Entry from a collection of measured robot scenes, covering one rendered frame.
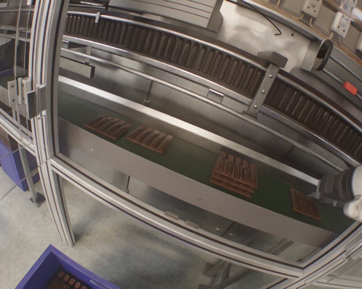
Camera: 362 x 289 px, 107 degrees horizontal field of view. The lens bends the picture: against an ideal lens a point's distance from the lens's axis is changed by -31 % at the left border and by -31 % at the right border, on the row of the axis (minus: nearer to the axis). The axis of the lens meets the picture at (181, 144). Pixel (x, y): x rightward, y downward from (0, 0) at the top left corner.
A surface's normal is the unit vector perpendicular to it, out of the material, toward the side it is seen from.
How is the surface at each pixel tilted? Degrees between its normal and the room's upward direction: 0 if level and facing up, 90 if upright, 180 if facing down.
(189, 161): 2
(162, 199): 90
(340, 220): 2
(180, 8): 90
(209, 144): 90
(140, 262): 0
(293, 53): 90
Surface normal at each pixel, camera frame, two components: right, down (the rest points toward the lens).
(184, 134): -0.29, 0.45
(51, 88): 0.91, 0.41
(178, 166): 0.27, -0.81
